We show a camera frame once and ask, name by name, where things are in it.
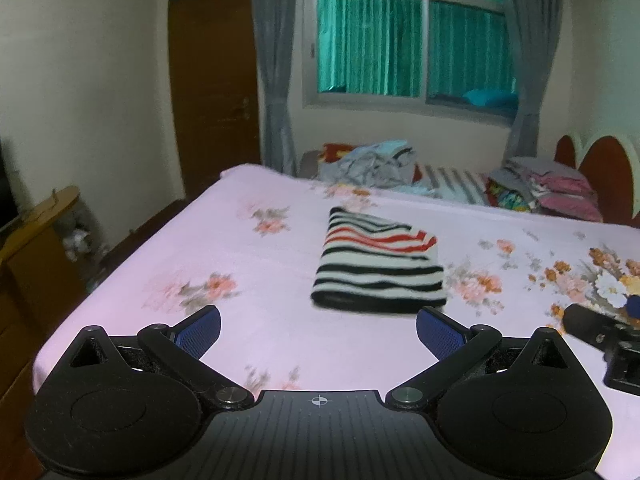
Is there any window with metal frame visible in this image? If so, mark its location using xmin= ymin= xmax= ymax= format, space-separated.
xmin=302 ymin=0 xmax=521 ymax=123

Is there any red and white scalloped headboard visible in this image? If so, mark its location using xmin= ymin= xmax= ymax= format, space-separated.
xmin=554 ymin=130 xmax=640 ymax=226

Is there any grey white striped mattress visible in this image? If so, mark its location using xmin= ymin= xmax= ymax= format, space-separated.
xmin=415 ymin=162 xmax=493 ymax=206

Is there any stack of folded clothes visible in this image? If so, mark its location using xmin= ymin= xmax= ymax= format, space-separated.
xmin=485 ymin=156 xmax=603 ymax=223

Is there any pile of unfolded clothes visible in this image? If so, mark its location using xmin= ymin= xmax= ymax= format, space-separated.
xmin=317 ymin=141 xmax=436 ymax=196

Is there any brown wooden door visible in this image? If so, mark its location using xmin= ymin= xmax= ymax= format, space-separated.
xmin=167 ymin=0 xmax=261 ymax=198

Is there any wooden cabinet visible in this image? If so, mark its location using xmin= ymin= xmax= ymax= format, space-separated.
xmin=0 ymin=185 xmax=108 ymax=411

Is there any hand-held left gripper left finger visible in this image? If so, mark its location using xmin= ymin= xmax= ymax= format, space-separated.
xmin=67 ymin=305 xmax=253 ymax=408

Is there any bed with pink floral sheet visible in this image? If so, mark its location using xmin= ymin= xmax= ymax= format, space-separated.
xmin=32 ymin=162 xmax=640 ymax=480

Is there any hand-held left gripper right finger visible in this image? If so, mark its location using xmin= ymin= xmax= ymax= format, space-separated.
xmin=385 ymin=306 xmax=576 ymax=408

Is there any grey curtain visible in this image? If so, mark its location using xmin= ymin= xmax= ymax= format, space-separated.
xmin=249 ymin=0 xmax=313 ymax=178
xmin=500 ymin=0 xmax=566 ymax=161

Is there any red patterned cushion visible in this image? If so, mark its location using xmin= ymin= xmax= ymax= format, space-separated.
xmin=320 ymin=142 xmax=363 ymax=163

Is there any teal bundle behind window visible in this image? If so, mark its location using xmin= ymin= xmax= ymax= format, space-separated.
xmin=462 ymin=88 xmax=518 ymax=107

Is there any red black white striped sweater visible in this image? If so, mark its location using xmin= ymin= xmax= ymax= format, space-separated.
xmin=310 ymin=206 xmax=447 ymax=313

